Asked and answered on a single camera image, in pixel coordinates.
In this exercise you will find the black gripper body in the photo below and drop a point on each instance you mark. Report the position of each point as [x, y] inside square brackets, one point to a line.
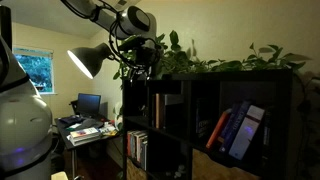
[146, 56]

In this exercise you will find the orange book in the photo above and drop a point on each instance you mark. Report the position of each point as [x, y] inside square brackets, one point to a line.
[218, 128]

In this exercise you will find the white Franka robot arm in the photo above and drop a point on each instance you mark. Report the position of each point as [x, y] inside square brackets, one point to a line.
[23, 126]

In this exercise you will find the brown tall book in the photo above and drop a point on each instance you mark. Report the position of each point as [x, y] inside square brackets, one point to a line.
[157, 110]

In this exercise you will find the red spine book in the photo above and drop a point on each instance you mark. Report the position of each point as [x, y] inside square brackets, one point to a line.
[128, 143]

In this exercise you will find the blue spine book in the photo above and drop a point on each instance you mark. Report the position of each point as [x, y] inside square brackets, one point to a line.
[133, 145]

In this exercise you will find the white spine book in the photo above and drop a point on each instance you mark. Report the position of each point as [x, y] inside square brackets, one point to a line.
[138, 146]

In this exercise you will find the dark book pale lettering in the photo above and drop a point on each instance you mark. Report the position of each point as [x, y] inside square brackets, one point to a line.
[201, 121]

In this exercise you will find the colourful cover book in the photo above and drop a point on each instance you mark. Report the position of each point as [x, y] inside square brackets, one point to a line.
[84, 132]

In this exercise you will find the thick white book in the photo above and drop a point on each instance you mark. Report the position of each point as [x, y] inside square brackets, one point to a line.
[85, 140]

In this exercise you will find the dark blue book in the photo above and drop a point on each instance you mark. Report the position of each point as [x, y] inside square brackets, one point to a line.
[230, 120]

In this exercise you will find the blue book white lettering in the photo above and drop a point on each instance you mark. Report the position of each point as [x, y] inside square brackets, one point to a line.
[236, 126]

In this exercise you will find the white and maroon book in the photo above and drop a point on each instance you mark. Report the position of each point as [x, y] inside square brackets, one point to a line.
[246, 133]

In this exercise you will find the thin dark book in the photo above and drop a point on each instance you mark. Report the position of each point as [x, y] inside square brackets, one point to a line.
[267, 133]

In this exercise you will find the black desk lamp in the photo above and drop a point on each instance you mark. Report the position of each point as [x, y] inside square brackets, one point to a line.
[90, 58]

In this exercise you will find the dark computer monitor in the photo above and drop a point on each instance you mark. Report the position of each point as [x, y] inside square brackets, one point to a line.
[88, 105]

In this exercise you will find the colourful small items pile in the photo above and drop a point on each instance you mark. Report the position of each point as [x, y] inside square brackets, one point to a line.
[108, 129]

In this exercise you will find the dark grey pouch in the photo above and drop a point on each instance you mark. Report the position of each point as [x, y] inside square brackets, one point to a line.
[93, 124]

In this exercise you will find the black chair backrest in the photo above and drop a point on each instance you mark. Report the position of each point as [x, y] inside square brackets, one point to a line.
[74, 106]

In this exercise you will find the dark blue cloth bag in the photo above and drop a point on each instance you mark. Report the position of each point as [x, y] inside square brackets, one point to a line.
[71, 120]

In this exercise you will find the pale green paper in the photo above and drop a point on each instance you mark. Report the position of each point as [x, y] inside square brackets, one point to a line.
[74, 127]

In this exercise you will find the green pothos plant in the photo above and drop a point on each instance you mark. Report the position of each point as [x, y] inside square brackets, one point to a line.
[233, 65]

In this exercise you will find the dark desk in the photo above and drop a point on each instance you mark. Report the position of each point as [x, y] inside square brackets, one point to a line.
[63, 132]

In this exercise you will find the wicker storage basket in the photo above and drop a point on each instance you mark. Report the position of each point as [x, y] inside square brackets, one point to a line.
[213, 166]
[133, 173]

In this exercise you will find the small grey stone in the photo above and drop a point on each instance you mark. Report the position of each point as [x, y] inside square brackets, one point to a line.
[181, 167]
[177, 174]

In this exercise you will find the black cube shelf unit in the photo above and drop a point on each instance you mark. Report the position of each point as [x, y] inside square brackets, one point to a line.
[253, 75]

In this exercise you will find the pale yellow box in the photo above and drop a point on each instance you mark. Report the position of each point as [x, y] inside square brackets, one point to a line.
[59, 176]

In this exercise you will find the window with white frame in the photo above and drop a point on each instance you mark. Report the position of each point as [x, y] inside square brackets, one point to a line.
[36, 70]

